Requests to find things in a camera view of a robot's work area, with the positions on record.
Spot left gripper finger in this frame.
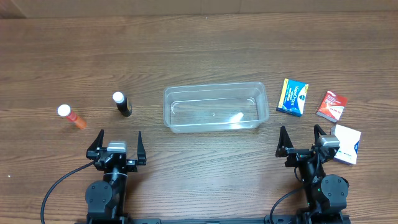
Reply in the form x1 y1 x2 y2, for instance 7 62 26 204
137 131 147 166
86 129 104 159

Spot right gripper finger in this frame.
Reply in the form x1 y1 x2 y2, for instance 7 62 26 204
275 126 294 157
313 124 327 142

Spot white blue medicine box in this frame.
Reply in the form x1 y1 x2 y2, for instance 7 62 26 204
331 124 361 165

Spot red medicine box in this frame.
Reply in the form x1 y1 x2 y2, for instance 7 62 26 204
316 90 348 123

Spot blue yellow VapoDrops box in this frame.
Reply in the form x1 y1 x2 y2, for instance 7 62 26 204
276 78 309 117

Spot orange bottle white cap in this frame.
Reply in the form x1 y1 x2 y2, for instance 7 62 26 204
57 104 86 129

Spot black bottle white cap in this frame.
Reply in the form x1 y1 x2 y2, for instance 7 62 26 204
113 91 132 117

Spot clear plastic container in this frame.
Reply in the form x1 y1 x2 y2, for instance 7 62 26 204
163 82 269 133

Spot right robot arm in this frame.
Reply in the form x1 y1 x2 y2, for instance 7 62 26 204
267 124 350 224

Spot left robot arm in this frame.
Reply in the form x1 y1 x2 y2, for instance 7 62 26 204
85 130 147 224

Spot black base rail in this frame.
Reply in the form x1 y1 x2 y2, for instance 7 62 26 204
74 214 351 224

